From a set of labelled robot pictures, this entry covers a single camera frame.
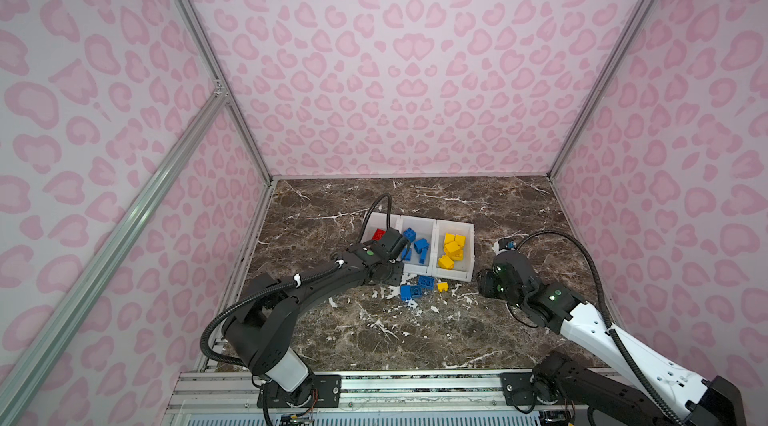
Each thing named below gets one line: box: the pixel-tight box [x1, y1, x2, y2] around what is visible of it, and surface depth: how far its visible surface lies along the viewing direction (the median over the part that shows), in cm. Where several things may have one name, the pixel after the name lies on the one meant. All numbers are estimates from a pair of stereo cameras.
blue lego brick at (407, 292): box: [399, 285, 423, 302], surface depth 91 cm
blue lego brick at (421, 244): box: [414, 238, 430, 254], surface depth 100 cm
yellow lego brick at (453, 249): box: [445, 241, 462, 257], surface depth 97 cm
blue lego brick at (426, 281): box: [417, 275, 436, 290], surface depth 92 cm
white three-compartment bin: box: [361, 212, 475, 283], surface depth 97 cm
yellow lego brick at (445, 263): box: [438, 254, 454, 270], surface depth 95 cm
